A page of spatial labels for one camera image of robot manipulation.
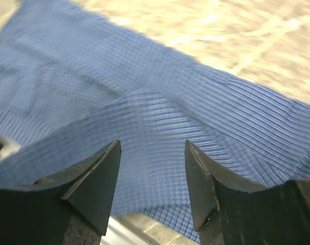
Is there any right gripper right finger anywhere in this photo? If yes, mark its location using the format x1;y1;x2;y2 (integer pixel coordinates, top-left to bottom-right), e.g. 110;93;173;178
185;141;310;245

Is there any blue checked long sleeve shirt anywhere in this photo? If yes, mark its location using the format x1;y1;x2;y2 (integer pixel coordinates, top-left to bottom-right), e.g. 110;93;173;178
0;1;310;241

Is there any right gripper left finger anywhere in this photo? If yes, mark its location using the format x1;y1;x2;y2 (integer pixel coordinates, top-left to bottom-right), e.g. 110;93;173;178
0;140;122;244

